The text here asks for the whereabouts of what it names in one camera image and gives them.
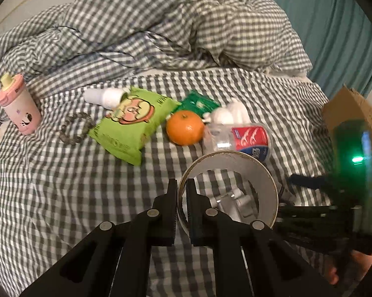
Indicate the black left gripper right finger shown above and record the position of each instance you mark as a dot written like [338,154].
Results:
[249,259]

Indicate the white tape roll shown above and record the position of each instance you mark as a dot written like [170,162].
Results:
[249,168]

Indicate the small green packet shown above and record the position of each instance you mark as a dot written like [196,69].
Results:
[197,103]

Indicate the white plug adapter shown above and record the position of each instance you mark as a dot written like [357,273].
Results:
[237,205]

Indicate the brown cardboard box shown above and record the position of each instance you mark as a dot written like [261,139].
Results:
[347,104]

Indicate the green snack bag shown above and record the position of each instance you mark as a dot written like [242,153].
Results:
[124,130]

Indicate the grey checked duvet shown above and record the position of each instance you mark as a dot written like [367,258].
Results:
[68,45]

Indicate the white plastic bottle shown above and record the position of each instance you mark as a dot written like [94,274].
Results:
[108,98]

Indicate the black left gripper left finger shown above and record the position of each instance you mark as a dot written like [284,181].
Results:
[113,259]

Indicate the orange tangerine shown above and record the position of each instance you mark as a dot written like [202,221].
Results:
[185,128]

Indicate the crumpled white tissue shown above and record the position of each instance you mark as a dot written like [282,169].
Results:
[234,113]

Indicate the clear floss pick jar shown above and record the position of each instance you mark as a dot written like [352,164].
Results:
[254,140]

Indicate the grey checked bed sheet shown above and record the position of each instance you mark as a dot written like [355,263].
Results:
[52,194]

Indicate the pink sippy cup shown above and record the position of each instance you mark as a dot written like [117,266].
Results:
[18,103]

